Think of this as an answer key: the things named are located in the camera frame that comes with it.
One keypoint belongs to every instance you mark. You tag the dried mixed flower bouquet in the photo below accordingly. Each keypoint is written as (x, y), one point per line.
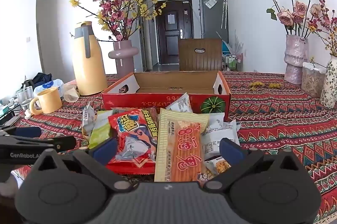
(323, 21)

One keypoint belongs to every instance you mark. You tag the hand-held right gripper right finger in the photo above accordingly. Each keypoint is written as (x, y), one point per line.
(229, 147)

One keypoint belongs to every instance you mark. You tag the red cardboard box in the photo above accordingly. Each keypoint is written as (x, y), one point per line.
(147, 104)

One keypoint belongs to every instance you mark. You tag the silver white snack packet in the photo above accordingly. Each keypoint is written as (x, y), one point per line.
(88, 116)

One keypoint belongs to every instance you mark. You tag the grey refrigerator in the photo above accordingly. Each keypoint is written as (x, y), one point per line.
(213, 18)

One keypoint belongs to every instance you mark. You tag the dried pink roses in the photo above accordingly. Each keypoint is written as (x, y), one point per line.
(285, 17)

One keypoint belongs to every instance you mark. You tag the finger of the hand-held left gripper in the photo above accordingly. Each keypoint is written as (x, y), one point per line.
(26, 131)
(58, 143)

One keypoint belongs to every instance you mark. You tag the long beige snack packet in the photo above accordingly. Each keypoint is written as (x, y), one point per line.
(181, 145)

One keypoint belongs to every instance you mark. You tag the clear plastic jar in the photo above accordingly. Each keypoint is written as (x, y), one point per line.
(312, 81)

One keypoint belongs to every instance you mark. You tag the textured pink vase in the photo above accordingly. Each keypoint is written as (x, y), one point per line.
(295, 63)

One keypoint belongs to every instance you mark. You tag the white umbrella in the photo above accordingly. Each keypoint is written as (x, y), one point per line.
(223, 10)

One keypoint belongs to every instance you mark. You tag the yellow thermos jug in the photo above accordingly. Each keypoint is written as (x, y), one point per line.
(87, 68)

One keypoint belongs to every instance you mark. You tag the smooth pink vase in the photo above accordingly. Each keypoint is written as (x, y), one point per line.
(123, 63)

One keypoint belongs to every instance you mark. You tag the noodle picture snack packet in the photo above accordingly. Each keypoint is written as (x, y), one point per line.
(218, 164)

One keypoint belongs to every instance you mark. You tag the green snack packet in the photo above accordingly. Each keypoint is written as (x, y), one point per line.
(101, 129)

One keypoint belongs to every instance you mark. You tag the wet wipes pack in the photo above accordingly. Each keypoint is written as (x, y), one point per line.
(50, 83)

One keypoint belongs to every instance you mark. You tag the black bag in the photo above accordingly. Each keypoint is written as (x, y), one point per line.
(39, 79)

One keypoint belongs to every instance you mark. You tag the wooden chair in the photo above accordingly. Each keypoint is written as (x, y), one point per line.
(189, 58)

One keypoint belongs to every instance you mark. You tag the clear glass cup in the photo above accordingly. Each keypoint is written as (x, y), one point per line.
(23, 97)

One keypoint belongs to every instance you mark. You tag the dark brown door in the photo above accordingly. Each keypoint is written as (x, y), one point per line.
(171, 39)

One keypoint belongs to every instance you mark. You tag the patterned red tablecloth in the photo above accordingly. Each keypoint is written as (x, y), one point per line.
(276, 129)

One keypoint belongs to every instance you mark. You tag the yellow mug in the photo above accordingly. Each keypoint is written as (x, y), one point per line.
(50, 100)

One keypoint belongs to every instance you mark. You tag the fallen yellow petals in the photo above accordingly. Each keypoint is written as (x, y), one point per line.
(256, 84)

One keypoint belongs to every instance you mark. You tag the red cartoon snack packet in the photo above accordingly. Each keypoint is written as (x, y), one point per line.
(131, 134)

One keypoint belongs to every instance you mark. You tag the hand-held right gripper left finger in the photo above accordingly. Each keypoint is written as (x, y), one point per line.
(104, 148)

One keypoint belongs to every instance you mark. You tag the flat red snack packet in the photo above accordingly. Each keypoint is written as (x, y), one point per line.
(131, 169)

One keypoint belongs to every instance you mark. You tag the floral white vase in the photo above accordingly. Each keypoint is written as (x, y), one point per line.
(330, 81)

